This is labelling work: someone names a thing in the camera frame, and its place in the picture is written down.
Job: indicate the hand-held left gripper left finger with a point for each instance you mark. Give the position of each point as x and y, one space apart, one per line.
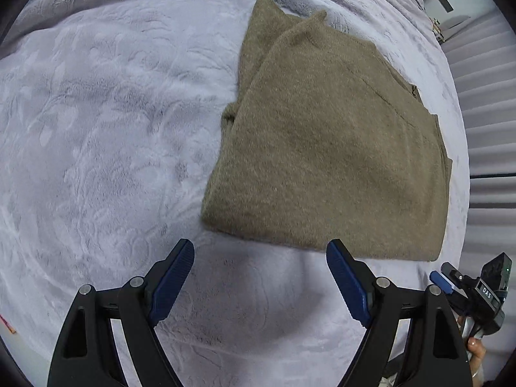
173 282

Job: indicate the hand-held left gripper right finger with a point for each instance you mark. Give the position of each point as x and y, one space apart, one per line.
348 282

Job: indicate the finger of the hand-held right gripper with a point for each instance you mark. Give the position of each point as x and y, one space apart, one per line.
441 282
451 270

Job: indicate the olive knit sweater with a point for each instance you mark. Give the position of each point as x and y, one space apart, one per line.
322 161

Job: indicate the person's right hand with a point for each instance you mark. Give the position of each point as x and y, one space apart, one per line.
477 356

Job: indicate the lavender embossed fleece blanket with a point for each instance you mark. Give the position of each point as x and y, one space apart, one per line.
100 129

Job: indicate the orange strip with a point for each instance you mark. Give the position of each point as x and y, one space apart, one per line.
7 324

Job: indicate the grey pleated curtain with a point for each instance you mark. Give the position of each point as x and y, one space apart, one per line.
487 100

